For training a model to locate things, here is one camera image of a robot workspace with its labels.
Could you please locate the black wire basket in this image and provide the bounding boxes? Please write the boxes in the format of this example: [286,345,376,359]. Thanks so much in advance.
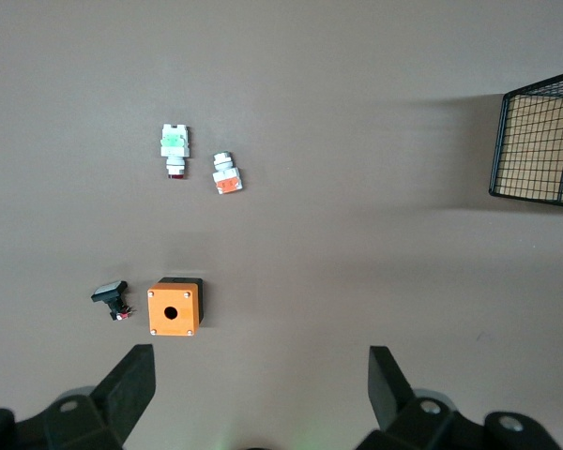
[488,67,563,210]

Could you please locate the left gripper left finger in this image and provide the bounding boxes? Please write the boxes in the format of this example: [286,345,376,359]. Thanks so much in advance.
[0,344,157,450]

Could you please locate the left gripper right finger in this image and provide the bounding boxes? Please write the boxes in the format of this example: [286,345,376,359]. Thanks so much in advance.
[356,345,563,450]

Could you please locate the orange button enclosure box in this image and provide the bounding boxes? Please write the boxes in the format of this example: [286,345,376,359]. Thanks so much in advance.
[146,276,205,338]

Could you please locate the small green white part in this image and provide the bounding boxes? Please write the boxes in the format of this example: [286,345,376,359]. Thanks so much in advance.
[159,122,191,181]

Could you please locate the black push button white cap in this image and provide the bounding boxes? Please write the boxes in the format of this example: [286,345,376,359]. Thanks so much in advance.
[90,279,137,323]

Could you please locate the white switch with orange block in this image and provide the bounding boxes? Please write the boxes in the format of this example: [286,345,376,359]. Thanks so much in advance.
[211,150,245,197]

